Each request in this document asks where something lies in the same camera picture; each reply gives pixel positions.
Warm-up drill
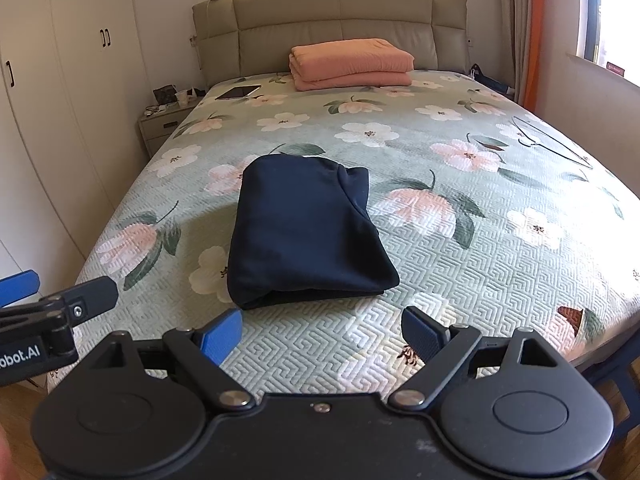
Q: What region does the dark blue frame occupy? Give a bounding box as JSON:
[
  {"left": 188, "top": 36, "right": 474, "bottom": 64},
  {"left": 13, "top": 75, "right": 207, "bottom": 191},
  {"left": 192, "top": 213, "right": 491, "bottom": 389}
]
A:
[{"left": 575, "top": 350, "right": 640, "bottom": 442}]

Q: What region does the beige padded headboard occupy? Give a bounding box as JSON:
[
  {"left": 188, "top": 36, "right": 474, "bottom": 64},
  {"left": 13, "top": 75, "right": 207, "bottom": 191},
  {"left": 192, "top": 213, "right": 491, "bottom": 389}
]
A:
[{"left": 191, "top": 0, "right": 471, "bottom": 91}]

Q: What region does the orange curtain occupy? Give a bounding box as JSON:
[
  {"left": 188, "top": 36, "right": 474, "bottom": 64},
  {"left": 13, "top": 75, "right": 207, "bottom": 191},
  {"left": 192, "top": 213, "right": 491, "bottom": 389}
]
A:
[{"left": 520, "top": 0, "right": 549, "bottom": 111}]

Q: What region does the dark bag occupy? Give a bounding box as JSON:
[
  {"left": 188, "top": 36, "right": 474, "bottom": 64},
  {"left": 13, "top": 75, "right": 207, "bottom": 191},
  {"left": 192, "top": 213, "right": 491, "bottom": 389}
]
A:
[{"left": 467, "top": 62, "right": 516, "bottom": 96}]

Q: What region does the white tablet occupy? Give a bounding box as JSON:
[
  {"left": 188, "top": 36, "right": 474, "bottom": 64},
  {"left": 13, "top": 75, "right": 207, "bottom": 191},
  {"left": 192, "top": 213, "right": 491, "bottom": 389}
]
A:
[{"left": 216, "top": 85, "right": 262, "bottom": 102}]

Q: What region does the wire clothes hanger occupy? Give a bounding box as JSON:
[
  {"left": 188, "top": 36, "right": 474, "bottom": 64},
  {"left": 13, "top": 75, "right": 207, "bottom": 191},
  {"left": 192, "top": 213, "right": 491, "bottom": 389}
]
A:
[{"left": 511, "top": 115, "right": 596, "bottom": 168}]

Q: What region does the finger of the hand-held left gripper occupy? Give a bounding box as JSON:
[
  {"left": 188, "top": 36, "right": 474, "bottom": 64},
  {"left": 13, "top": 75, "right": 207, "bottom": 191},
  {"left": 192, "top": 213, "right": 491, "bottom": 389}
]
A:
[
  {"left": 0, "top": 269, "right": 41, "bottom": 309},
  {"left": 30, "top": 275, "right": 120, "bottom": 328}
]

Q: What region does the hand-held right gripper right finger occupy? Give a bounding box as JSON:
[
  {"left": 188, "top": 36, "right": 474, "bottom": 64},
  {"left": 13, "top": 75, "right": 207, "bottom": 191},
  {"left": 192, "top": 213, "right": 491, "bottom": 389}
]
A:
[{"left": 389, "top": 305, "right": 576, "bottom": 411}]

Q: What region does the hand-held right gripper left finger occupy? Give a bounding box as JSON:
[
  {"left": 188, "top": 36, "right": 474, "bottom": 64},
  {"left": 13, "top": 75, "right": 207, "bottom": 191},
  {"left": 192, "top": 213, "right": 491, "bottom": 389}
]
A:
[{"left": 80, "top": 307, "right": 254, "bottom": 412}]

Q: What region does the white wardrobe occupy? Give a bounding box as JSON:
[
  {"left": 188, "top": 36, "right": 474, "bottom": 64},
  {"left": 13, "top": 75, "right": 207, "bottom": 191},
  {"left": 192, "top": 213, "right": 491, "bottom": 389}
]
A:
[{"left": 0, "top": 0, "right": 151, "bottom": 281}]

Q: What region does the navy blue hoodie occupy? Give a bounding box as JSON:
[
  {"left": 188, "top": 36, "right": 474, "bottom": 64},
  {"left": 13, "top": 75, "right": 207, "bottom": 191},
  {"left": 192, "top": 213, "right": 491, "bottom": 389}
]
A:
[{"left": 226, "top": 154, "right": 401, "bottom": 311}]

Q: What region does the folded pink blanket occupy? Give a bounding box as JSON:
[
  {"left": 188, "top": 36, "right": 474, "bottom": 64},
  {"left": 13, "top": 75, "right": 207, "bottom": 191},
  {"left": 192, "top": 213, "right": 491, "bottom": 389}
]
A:
[{"left": 288, "top": 37, "right": 416, "bottom": 92}]

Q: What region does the beige curtain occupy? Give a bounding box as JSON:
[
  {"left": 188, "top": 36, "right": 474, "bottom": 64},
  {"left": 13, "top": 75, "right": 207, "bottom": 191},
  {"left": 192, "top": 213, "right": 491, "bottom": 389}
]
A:
[{"left": 497, "top": 0, "right": 533, "bottom": 101}]

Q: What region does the floral green bedspread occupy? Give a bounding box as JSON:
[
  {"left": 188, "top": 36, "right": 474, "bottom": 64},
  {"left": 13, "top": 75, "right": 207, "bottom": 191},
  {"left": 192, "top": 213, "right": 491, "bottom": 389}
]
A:
[{"left": 47, "top": 69, "right": 640, "bottom": 401}]

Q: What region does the window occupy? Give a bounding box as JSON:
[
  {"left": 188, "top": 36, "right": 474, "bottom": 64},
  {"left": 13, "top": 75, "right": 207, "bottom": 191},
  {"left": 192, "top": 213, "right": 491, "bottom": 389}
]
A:
[{"left": 575, "top": 0, "right": 640, "bottom": 79}]

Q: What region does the beige nightstand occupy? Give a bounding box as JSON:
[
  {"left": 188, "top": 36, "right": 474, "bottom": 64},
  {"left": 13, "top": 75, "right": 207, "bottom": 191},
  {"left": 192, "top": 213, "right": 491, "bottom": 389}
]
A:
[{"left": 138, "top": 104, "right": 201, "bottom": 158}]

